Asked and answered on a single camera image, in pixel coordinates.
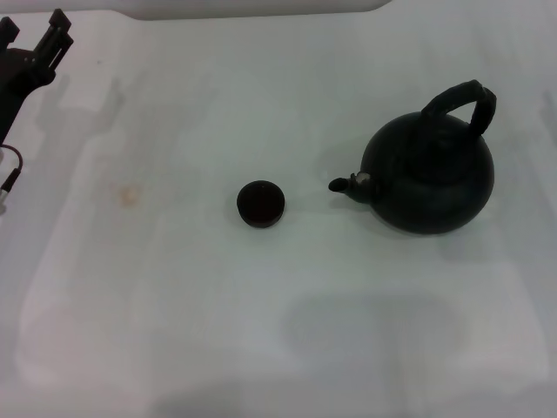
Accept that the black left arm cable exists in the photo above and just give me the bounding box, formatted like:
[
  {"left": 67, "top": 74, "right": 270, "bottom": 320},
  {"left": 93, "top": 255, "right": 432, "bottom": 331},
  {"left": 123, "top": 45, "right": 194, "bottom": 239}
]
[{"left": 0, "top": 144, "right": 24, "bottom": 195}]

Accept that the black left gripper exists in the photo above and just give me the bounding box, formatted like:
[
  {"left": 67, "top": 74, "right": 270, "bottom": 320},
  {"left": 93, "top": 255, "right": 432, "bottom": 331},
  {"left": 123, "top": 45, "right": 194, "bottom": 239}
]
[{"left": 0, "top": 8, "right": 76, "bottom": 145}]

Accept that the black round teapot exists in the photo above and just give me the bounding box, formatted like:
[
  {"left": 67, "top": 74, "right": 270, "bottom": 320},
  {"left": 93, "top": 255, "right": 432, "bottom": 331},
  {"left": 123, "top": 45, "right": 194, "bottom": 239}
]
[{"left": 328, "top": 79, "right": 498, "bottom": 238}]

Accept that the small dark teacup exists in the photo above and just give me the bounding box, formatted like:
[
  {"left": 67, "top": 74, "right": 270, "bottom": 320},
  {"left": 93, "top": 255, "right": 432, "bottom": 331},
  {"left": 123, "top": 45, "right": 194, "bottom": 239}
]
[{"left": 236, "top": 179, "right": 287, "bottom": 229}]

